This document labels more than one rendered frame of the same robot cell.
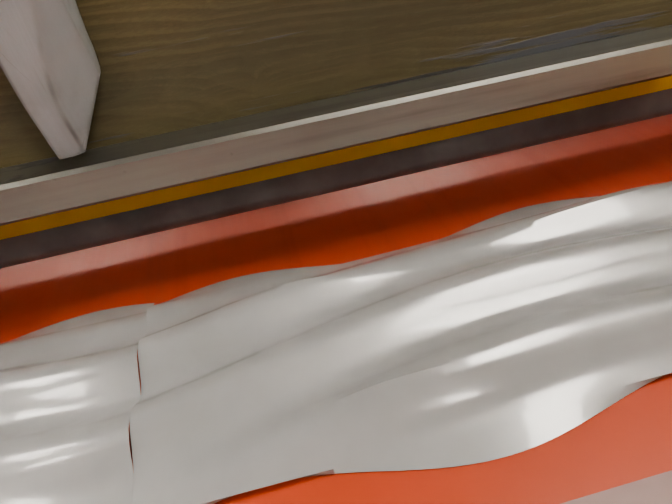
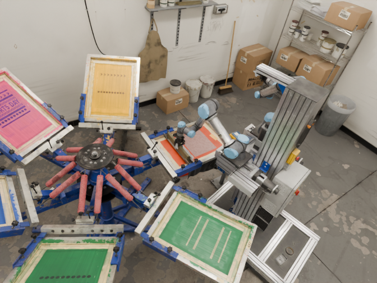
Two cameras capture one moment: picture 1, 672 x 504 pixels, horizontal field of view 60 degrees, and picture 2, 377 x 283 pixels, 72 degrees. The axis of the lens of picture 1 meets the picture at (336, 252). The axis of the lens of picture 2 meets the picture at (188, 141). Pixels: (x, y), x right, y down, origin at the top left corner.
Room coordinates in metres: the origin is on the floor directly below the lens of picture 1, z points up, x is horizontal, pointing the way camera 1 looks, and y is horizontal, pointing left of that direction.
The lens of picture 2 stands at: (1.14, 1.75, 2.99)
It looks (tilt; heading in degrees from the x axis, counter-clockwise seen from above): 44 degrees down; 237
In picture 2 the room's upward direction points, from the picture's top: 9 degrees clockwise
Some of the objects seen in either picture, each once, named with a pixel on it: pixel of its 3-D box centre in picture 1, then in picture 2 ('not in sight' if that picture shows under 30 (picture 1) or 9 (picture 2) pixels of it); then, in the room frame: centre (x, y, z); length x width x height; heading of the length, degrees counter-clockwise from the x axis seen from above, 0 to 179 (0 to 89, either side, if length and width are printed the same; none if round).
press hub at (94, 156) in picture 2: not in sight; (103, 197); (1.01, 0.16, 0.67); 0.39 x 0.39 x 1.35
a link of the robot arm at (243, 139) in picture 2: not in sight; (240, 142); (-0.19, 0.56, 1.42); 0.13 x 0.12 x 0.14; 24
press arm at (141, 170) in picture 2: not in sight; (158, 161); (0.39, 0.08, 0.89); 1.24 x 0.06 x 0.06; 7
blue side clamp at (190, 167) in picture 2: not in sight; (188, 168); (0.17, 0.34, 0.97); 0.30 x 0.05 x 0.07; 7
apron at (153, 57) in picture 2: not in sight; (153, 51); (-0.35, -1.97, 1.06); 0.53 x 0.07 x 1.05; 7
